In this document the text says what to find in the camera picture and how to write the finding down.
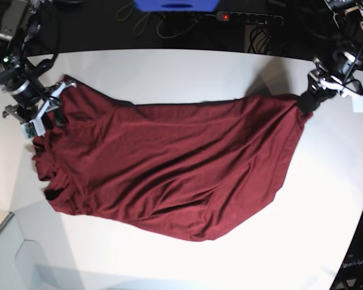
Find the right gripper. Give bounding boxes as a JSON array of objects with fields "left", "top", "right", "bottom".
[{"left": 2, "top": 80, "right": 77, "bottom": 127}]

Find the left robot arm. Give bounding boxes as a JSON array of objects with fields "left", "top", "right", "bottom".
[{"left": 293, "top": 1, "right": 363, "bottom": 115}]

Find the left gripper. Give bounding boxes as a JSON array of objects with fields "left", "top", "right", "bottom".
[{"left": 298, "top": 56, "right": 363, "bottom": 115}]

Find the black power strip red light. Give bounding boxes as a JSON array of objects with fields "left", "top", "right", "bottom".
[{"left": 215, "top": 11, "right": 284, "bottom": 26}]

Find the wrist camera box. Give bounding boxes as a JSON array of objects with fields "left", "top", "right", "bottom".
[
  {"left": 352, "top": 95, "right": 363, "bottom": 113},
  {"left": 21, "top": 118, "right": 46, "bottom": 139}
]

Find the dark red t-shirt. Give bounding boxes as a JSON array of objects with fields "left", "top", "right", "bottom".
[{"left": 33, "top": 82, "right": 310, "bottom": 242}]

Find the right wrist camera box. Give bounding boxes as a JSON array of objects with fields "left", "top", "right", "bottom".
[{"left": 21, "top": 118, "right": 46, "bottom": 139}]

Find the blue box at top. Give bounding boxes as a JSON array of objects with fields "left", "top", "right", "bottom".
[{"left": 134, "top": 0, "right": 220, "bottom": 12}]

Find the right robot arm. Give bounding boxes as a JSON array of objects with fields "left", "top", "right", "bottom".
[{"left": 0, "top": 1, "right": 67, "bottom": 126}]

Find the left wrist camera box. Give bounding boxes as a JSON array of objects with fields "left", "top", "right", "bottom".
[{"left": 352, "top": 95, "right": 363, "bottom": 113}]

